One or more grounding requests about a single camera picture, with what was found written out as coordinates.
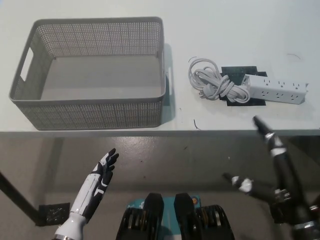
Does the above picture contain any black table leg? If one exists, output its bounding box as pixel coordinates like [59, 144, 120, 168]
[0, 171, 41, 226]

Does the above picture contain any grey perforated plastic basket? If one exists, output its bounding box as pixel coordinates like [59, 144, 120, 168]
[9, 16, 174, 132]

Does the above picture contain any black textured foot pad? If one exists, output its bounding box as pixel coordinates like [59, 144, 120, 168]
[38, 202, 71, 227]

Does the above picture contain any black textured table pad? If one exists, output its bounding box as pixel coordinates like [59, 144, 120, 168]
[217, 65, 268, 108]

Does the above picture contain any white and black left hand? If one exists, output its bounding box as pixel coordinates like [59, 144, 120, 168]
[68, 148, 120, 224]

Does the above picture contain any white power strip with cord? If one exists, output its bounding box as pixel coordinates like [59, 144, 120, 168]
[187, 57, 310, 106]

